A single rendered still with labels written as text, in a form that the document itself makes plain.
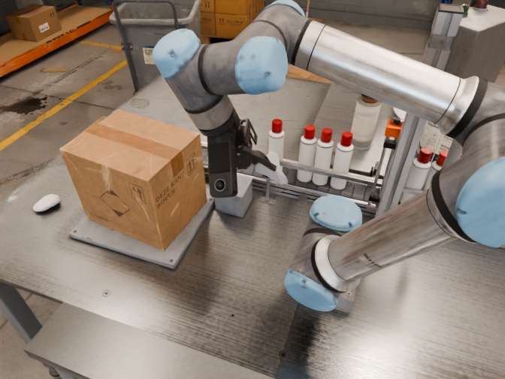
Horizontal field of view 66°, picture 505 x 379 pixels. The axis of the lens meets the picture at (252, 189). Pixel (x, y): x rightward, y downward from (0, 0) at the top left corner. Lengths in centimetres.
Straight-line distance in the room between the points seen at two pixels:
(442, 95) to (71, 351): 95
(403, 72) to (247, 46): 24
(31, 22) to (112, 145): 384
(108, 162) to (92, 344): 45
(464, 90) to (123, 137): 85
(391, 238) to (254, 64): 35
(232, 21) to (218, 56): 401
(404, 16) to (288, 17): 506
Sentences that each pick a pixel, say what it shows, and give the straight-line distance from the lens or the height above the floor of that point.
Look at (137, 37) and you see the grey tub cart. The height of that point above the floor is 66.
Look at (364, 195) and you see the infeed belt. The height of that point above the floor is 88.
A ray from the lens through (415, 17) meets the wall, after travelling 570.
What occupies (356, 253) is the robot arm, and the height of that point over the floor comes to 120.
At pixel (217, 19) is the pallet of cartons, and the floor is 33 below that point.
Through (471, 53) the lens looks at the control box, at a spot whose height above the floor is 143.
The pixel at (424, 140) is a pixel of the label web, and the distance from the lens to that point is 141.
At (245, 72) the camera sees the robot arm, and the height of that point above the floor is 150.
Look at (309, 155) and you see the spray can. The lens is 125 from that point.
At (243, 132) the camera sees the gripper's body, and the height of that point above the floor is 133.
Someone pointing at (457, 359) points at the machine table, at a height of 83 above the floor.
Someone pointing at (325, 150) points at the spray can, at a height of 103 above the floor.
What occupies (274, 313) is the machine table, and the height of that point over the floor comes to 83.
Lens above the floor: 173
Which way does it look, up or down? 41 degrees down
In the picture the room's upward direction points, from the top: straight up
